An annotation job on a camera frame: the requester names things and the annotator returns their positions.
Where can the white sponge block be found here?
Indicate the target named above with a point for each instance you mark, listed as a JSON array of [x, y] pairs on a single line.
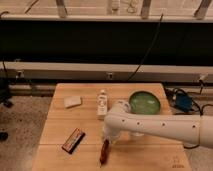
[[72, 101]]

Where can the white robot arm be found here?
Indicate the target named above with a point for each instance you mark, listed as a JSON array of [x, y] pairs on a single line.
[[194, 129]]

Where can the green bowl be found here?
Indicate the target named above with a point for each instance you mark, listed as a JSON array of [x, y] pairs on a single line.
[[143, 102]]

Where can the black chair base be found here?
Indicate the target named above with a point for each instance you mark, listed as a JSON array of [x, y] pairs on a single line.
[[5, 96]]

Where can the white paper cup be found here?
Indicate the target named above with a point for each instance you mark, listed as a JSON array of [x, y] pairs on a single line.
[[135, 134]]

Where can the dark chocolate bar box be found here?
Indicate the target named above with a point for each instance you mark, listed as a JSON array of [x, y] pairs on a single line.
[[74, 139]]

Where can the white plastic bottle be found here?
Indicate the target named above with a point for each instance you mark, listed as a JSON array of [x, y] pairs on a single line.
[[102, 104]]

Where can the blue power box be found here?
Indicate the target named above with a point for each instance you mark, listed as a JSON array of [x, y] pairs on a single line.
[[183, 102]]

